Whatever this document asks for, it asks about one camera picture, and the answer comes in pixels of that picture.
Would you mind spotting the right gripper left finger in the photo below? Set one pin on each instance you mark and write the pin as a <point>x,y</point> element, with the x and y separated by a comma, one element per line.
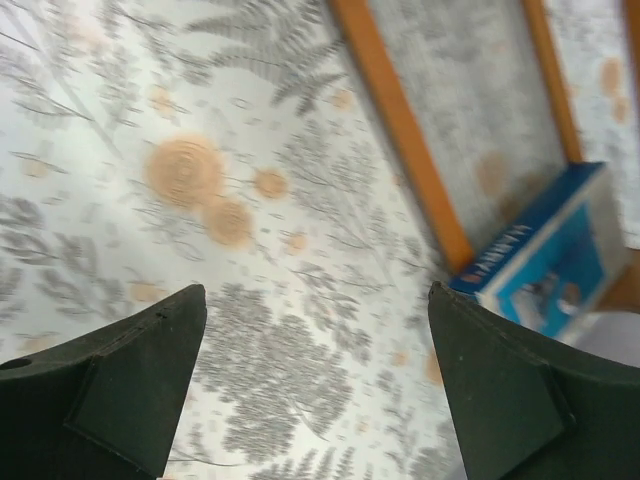
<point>105,405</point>

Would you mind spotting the orange wooden shelf rack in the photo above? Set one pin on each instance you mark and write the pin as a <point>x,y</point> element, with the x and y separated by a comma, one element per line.
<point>403,130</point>

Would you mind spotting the white blue harrys razor box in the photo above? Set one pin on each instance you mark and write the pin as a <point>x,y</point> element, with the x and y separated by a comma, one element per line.
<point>556,259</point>

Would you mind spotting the floral table mat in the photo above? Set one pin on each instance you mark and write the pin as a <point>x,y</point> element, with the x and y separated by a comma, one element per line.
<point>147,146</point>

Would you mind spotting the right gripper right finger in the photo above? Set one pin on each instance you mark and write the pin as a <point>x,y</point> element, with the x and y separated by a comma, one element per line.
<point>526,406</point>

